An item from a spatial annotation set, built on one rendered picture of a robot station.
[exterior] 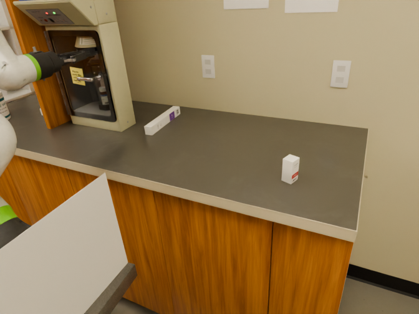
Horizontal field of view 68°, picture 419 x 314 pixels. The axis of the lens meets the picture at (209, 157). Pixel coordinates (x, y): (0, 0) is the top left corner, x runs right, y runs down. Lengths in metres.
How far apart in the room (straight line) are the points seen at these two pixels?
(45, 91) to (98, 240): 1.11
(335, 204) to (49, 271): 0.75
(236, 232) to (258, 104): 0.75
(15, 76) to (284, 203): 0.92
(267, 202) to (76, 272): 0.56
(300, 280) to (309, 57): 0.91
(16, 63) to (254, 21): 0.96
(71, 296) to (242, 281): 0.70
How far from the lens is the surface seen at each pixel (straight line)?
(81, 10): 1.37
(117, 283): 0.80
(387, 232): 1.85
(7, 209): 0.75
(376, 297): 2.06
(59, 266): 0.66
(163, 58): 1.79
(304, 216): 0.93
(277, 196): 1.00
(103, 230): 0.72
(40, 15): 1.55
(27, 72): 1.21
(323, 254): 1.04
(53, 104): 1.74
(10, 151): 0.65
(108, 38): 1.46
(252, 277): 1.22
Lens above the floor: 1.52
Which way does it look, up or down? 29 degrees down
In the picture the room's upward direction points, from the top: 4 degrees counter-clockwise
